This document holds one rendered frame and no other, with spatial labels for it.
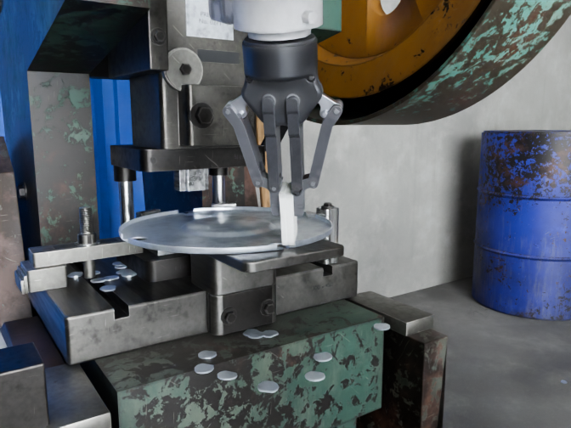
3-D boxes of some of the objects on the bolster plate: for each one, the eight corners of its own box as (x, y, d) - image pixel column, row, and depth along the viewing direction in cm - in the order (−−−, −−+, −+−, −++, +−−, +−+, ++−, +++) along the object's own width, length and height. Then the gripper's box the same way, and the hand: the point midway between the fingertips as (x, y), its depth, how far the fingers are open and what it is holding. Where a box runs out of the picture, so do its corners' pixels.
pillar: (228, 230, 94) (226, 151, 91) (217, 232, 92) (215, 152, 90) (222, 228, 95) (220, 151, 93) (211, 230, 94) (209, 151, 92)
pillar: (137, 242, 85) (132, 154, 82) (123, 244, 83) (119, 155, 81) (132, 239, 86) (128, 154, 84) (119, 241, 85) (115, 154, 83)
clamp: (147, 273, 78) (144, 205, 76) (21, 294, 69) (14, 216, 67) (133, 264, 83) (131, 199, 81) (15, 283, 73) (8, 210, 72)
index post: (339, 262, 84) (341, 203, 82) (325, 265, 82) (325, 205, 81) (328, 258, 86) (329, 200, 85) (313, 261, 85) (314, 202, 83)
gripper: (205, 42, 50) (229, 254, 61) (343, 40, 48) (342, 258, 59) (224, 29, 56) (244, 222, 68) (347, 25, 54) (346, 225, 66)
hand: (288, 214), depth 62 cm, fingers closed
